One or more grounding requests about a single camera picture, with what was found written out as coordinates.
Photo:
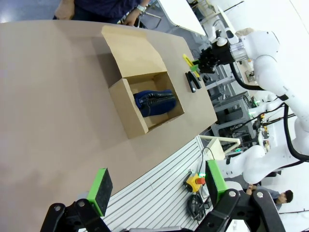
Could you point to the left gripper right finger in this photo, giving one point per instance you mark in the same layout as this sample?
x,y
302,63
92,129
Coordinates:
x,y
216,181

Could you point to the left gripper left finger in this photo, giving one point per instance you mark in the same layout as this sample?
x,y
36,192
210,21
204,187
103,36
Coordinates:
x,y
100,191

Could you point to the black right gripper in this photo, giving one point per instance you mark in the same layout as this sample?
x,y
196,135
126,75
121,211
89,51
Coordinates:
x,y
222,54

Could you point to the navy blue pencil case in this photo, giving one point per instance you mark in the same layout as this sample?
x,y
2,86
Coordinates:
x,y
157,106

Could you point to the brown cardboard box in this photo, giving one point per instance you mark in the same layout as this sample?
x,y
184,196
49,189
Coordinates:
x,y
130,48

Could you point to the person's left forearm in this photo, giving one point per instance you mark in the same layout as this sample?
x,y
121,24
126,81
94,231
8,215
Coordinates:
x,y
146,2

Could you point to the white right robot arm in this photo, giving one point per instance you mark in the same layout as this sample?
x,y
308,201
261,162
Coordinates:
x,y
265,62

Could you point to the person's left hand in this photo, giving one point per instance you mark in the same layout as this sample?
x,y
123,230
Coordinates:
x,y
131,19

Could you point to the person's right hand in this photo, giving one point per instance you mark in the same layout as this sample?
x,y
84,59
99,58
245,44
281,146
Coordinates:
x,y
64,10

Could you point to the yellow utility knife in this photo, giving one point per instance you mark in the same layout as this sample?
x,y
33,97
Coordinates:
x,y
186,58

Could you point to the yellow emergency stop button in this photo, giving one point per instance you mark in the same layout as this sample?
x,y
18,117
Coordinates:
x,y
193,181

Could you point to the black marker pen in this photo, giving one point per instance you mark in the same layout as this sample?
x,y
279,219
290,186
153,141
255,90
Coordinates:
x,y
193,84

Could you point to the pale wooden stand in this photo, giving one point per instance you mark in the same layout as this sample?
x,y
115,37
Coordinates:
x,y
227,142

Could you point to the white table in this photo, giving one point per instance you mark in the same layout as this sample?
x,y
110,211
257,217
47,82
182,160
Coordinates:
x,y
183,19

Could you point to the dark haired person in grey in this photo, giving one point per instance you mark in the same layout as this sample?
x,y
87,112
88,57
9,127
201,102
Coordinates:
x,y
283,198

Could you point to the silver wristwatch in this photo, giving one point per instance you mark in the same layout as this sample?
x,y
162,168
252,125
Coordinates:
x,y
141,8

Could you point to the person's dark purple jacket torso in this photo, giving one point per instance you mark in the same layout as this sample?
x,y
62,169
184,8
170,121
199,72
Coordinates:
x,y
103,9

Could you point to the grey metal frame rack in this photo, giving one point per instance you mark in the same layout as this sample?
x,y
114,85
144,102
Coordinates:
x,y
231,108

